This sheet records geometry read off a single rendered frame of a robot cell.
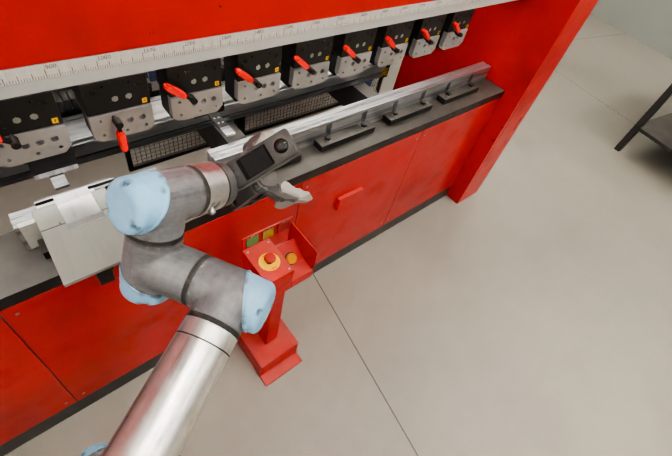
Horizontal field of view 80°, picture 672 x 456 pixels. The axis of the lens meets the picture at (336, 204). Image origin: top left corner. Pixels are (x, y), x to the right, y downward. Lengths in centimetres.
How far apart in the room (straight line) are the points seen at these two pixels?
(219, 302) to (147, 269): 11
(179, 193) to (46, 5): 56
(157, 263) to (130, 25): 62
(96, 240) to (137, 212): 67
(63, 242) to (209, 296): 71
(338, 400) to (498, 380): 84
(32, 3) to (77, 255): 56
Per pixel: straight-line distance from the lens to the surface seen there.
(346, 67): 151
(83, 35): 105
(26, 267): 136
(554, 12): 240
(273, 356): 193
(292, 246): 146
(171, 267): 58
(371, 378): 210
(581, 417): 255
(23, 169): 154
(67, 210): 128
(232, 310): 55
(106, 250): 117
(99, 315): 154
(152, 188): 53
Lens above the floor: 191
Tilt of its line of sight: 46 degrees down
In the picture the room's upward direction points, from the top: 15 degrees clockwise
